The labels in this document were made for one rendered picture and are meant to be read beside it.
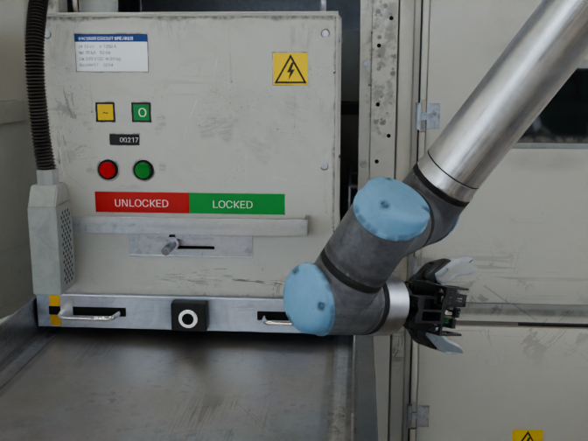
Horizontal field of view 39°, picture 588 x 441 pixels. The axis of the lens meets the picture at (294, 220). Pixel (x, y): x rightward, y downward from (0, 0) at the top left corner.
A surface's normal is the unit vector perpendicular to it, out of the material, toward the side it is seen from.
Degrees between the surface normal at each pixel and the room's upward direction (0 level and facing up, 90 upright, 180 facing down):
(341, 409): 0
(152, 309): 90
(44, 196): 61
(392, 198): 32
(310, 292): 81
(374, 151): 90
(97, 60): 90
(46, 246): 90
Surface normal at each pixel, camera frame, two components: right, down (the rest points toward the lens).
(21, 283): 0.92, 0.08
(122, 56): -0.08, 0.21
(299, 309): -0.78, -0.03
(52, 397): 0.00, -0.98
